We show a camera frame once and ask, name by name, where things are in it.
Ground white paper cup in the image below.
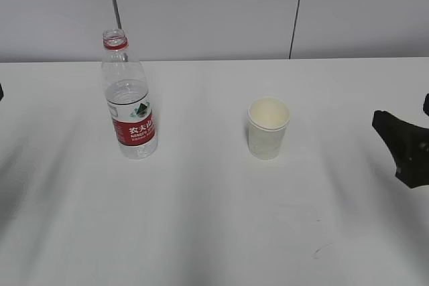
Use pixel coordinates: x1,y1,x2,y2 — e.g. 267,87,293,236
247,96,290,160

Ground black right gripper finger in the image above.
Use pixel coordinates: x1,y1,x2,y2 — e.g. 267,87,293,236
423,94,429,115
372,111,429,188

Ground clear Nongfu Spring water bottle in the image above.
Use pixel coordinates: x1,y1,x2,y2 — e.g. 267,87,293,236
101,29,158,159

